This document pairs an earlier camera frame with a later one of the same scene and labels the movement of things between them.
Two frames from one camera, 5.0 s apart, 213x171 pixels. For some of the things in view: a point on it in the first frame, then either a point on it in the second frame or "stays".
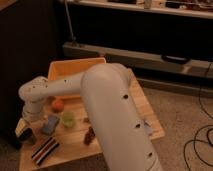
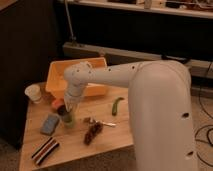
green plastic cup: x=68 y=119 stays
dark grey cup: x=27 y=134 to x=61 y=110
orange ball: x=58 y=105 stays
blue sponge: x=50 y=125 stays
